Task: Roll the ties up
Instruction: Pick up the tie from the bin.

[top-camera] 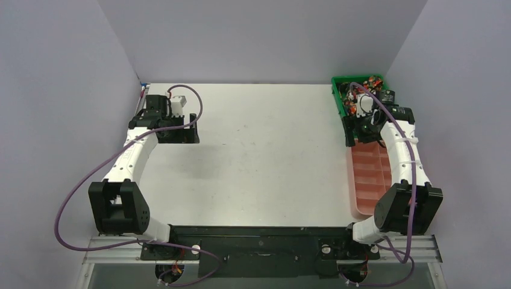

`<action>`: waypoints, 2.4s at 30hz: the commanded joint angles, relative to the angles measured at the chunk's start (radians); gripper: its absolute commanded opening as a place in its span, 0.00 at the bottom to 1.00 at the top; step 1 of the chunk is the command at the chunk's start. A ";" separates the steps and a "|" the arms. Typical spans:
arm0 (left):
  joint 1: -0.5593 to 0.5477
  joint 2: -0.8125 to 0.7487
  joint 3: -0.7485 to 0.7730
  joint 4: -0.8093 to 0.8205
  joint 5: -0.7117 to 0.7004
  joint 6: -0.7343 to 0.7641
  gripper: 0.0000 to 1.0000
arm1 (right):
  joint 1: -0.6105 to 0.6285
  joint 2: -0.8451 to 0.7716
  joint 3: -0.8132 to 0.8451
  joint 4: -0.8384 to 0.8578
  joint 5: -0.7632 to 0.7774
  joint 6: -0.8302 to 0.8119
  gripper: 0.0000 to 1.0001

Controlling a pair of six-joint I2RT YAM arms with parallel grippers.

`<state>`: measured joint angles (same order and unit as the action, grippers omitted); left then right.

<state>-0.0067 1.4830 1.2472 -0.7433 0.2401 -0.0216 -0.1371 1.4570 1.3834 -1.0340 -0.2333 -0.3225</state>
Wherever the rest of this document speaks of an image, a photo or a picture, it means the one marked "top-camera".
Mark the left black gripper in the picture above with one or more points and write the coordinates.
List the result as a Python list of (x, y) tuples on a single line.
[(185, 136)]

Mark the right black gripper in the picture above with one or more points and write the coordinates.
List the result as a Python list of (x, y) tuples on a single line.
[(350, 130)]

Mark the colourful faces patterned tie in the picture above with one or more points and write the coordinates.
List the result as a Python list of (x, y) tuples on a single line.
[(358, 91)]

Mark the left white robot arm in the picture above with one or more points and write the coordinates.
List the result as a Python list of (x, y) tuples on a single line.
[(118, 205)]

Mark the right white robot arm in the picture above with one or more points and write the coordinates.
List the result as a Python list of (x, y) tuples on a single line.
[(390, 193)]

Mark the pink divided tray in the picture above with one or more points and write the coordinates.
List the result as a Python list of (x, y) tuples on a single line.
[(369, 176)]

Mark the green plastic bin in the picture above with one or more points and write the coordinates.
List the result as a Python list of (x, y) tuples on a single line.
[(343, 96)]

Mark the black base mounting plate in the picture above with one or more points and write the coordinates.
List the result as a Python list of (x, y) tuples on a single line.
[(263, 252)]

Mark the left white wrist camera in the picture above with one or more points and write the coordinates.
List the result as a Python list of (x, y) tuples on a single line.
[(177, 105)]

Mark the aluminium rail frame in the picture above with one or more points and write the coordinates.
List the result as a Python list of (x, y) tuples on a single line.
[(424, 250)]

